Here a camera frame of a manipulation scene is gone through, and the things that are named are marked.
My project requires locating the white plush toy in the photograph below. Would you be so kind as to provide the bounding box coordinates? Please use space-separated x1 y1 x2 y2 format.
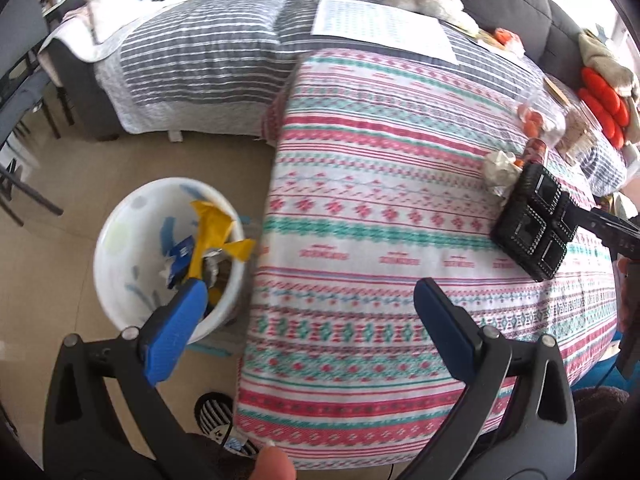
384 0 480 37

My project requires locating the striped black white slipper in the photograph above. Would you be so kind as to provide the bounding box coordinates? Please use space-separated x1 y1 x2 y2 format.
194 392 258 458

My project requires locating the beige blanket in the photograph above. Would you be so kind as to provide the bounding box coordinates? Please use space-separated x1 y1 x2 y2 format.
578 30 639 100

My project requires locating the white trash bin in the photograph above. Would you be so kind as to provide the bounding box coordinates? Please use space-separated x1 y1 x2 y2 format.
93 177 245 330

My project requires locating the orange white snack packet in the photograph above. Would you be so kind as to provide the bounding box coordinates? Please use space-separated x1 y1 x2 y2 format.
494 28 525 58

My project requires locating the grey chair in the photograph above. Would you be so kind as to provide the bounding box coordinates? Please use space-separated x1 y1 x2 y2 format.
1 0 64 227

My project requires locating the clear jar with crackers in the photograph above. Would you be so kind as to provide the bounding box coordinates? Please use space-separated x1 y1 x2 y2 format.
555 101 602 166

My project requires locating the person left hand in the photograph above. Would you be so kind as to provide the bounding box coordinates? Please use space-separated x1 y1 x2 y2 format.
250 445 297 480

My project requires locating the person right hand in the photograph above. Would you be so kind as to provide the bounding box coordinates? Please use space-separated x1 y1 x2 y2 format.
617 257 631 333

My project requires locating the red soda can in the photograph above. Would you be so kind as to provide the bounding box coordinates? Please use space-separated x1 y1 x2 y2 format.
522 138 548 165

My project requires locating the white paper sheet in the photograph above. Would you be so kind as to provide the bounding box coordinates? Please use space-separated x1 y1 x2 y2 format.
311 0 458 65

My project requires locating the yellow foil snack wrapper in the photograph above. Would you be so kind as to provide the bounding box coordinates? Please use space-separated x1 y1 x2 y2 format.
186 200 256 308

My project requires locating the black plastic tray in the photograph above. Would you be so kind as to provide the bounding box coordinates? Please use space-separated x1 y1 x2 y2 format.
490 162 578 282

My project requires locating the grey striped quilt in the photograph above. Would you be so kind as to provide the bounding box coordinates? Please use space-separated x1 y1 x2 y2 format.
39 0 629 198

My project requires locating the patterned red green tablecloth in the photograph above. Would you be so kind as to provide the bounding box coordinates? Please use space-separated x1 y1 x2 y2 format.
234 49 616 469

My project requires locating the red orange cushion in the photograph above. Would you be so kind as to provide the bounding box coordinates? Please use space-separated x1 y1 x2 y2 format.
578 66 630 151

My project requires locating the blue white carton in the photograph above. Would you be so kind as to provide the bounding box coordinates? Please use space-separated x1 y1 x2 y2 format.
160 236 195 289

